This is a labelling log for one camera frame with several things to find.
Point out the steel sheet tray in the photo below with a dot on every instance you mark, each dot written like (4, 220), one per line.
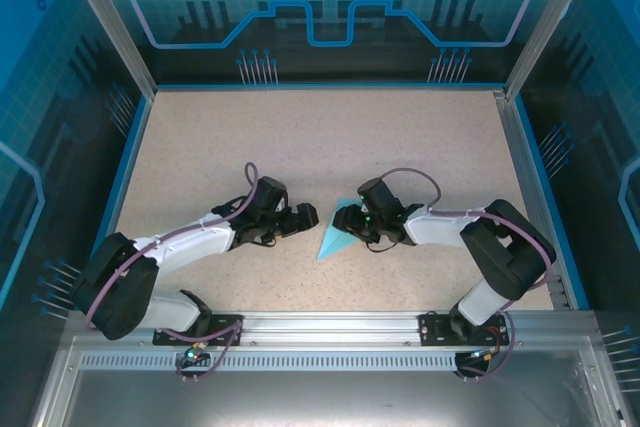
(320, 397)

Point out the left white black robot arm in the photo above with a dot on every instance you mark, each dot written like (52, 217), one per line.
(200, 242)

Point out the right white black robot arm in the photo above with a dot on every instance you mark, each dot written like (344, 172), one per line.
(435, 227)

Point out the aluminium frame post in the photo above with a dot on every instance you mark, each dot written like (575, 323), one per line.
(111, 22)
(550, 22)

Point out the aluminium mounting rail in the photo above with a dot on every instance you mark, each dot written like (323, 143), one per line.
(330, 327)

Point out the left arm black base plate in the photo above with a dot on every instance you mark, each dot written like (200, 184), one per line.
(167, 338)

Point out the light blue paper sheet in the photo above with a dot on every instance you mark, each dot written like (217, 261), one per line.
(332, 244)

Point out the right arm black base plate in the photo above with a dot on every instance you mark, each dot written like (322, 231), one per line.
(432, 334)

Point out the aluminium side rail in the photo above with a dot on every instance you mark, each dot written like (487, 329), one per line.
(527, 182)

